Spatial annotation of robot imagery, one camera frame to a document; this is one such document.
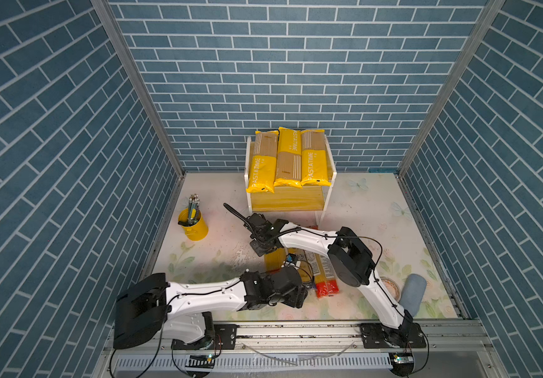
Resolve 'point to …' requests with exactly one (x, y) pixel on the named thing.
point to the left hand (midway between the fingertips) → (306, 298)
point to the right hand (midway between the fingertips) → (260, 244)
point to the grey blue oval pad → (413, 293)
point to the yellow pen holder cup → (195, 232)
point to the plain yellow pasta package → (289, 169)
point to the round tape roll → (392, 288)
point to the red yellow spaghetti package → (273, 261)
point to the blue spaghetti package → (289, 257)
